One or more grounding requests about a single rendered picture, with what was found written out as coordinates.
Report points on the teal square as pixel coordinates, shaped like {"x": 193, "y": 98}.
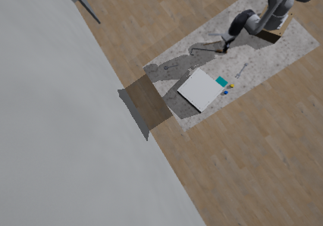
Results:
{"x": 221, "y": 81}

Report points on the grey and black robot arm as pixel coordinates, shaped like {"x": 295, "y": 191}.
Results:
{"x": 272, "y": 19}

